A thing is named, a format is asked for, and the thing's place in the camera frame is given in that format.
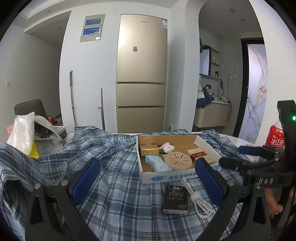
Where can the red gold cigarette box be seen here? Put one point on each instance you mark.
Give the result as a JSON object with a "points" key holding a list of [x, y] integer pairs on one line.
{"points": [[195, 153]]}

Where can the red broom handle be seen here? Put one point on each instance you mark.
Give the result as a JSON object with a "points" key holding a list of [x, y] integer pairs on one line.
{"points": [[102, 110]]}

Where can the red iced tea bottle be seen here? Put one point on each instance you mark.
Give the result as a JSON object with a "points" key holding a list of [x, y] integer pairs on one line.
{"points": [[275, 137]]}

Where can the dark chair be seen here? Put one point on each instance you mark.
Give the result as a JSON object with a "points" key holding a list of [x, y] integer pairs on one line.
{"points": [[34, 105]]}

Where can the white plastic bag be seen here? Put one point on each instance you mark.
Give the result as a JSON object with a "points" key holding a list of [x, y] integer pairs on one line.
{"points": [[22, 133]]}

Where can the yellow cigarette box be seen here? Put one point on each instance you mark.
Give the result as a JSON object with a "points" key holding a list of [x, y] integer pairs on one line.
{"points": [[208, 159]]}

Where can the black Face tissue pack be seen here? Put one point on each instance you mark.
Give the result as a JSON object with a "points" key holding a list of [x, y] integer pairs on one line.
{"points": [[176, 200]]}

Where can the pink white plush toy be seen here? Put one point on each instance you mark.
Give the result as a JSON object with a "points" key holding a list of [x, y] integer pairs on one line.
{"points": [[167, 148]]}

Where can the dark blue cloth on vanity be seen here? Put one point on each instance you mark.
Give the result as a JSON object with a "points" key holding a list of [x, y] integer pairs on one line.
{"points": [[203, 102]]}

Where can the beige bathroom vanity cabinet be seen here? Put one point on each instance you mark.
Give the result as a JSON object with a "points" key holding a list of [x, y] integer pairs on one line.
{"points": [[212, 115]]}

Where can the light blue tissue pack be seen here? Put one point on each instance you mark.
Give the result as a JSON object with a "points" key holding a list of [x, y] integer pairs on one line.
{"points": [[157, 163]]}

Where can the gold three-door refrigerator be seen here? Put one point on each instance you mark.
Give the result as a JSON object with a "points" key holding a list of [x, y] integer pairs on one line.
{"points": [[141, 74]]}

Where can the grey mop handle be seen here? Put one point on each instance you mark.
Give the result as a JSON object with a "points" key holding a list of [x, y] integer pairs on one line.
{"points": [[72, 97]]}

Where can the person's right hand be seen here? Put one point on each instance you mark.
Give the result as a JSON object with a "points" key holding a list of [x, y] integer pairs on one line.
{"points": [[272, 204]]}

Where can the bathroom mirror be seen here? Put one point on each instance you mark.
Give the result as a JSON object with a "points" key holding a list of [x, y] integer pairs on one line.
{"points": [[205, 60]]}

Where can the decorated glass door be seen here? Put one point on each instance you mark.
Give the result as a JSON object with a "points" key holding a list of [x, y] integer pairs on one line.
{"points": [[257, 76]]}

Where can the gold yellow box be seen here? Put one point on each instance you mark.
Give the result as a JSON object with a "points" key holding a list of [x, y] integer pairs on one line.
{"points": [[148, 146]]}

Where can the white cardboard tray box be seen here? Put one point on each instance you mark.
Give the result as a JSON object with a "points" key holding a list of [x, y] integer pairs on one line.
{"points": [[188, 148]]}

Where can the grey blue wall panel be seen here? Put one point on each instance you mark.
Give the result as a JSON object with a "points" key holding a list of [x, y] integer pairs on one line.
{"points": [[92, 28]]}

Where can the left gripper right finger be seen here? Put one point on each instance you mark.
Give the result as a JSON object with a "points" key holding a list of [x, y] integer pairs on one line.
{"points": [[231, 203]]}

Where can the round tan silicone mat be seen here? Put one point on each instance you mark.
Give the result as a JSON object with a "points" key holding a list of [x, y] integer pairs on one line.
{"points": [[178, 161]]}

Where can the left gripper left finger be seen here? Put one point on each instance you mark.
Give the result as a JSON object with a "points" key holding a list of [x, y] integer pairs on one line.
{"points": [[42, 222]]}

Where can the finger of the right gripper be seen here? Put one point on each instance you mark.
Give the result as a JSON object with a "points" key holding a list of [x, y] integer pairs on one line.
{"points": [[235, 164], [252, 151]]}

